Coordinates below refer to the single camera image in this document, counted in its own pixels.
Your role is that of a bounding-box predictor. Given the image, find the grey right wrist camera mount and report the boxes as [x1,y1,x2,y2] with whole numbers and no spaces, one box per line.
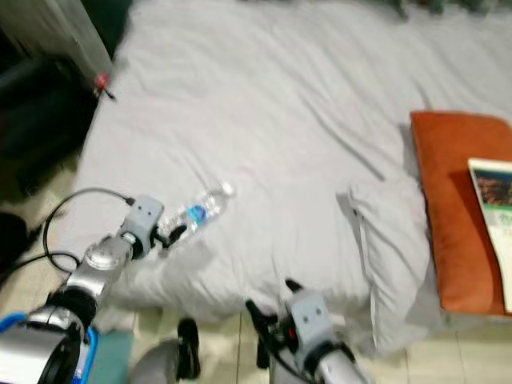
[288,290,337,350]

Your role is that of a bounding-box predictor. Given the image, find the orange pillow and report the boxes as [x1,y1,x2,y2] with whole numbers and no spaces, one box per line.
[410,110,512,318]

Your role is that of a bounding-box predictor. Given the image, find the robot left leg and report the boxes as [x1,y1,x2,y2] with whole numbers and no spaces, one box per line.
[128,318,202,384]

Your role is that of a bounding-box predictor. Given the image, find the clear plastic water bottle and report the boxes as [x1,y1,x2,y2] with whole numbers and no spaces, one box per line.
[164,182,235,239]

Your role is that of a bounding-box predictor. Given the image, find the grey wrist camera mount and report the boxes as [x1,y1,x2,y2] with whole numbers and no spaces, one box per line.
[124,194,167,245]
[288,290,337,350]

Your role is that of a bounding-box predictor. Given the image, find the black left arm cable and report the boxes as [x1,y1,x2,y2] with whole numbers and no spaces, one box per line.
[0,187,137,281]

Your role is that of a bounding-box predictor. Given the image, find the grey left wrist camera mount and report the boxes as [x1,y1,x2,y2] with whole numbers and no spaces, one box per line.
[124,194,167,245]

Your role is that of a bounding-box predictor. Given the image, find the small red clip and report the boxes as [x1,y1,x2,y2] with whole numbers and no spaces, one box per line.
[94,71,118,102]

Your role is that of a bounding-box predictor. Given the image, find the large black bag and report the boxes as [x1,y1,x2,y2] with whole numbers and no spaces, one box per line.
[0,54,106,161]

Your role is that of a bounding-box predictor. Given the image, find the grey crumpled duvet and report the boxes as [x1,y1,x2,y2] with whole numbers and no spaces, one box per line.
[70,0,512,322]

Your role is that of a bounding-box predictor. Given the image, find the pale pleated curtain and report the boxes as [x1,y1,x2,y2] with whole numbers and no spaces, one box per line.
[0,0,116,82]

